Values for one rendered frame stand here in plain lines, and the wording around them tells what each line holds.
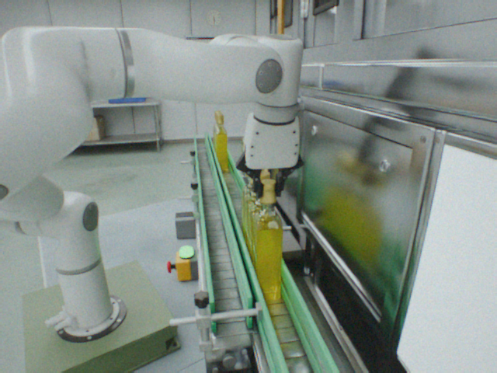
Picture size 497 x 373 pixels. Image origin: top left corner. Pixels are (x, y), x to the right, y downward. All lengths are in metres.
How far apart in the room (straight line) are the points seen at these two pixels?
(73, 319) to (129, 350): 0.14
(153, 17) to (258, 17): 1.91
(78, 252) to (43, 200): 0.16
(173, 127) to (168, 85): 6.12
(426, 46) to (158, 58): 0.33
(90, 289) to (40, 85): 0.50
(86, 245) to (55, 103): 0.41
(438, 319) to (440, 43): 0.33
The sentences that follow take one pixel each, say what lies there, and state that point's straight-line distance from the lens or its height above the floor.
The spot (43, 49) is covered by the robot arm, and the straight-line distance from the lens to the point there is 0.40.
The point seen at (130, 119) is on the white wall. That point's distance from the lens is 6.60.
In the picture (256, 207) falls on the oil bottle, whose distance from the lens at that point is 0.71.
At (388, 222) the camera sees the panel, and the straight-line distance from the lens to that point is 0.50.
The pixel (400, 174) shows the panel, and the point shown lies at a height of 1.25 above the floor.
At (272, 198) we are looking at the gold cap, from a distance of 0.65.
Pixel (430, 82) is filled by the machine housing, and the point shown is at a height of 1.37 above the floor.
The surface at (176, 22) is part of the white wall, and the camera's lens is 6.49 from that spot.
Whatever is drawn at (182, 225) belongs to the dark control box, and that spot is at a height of 0.81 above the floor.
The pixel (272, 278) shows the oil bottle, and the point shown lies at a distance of 0.73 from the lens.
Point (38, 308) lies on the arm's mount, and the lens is 0.95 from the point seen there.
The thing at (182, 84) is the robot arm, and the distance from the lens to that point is 0.41.
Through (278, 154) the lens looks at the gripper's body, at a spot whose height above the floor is 1.23.
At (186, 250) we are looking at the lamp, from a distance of 1.02.
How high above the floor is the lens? 1.38
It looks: 21 degrees down
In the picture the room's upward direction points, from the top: straight up
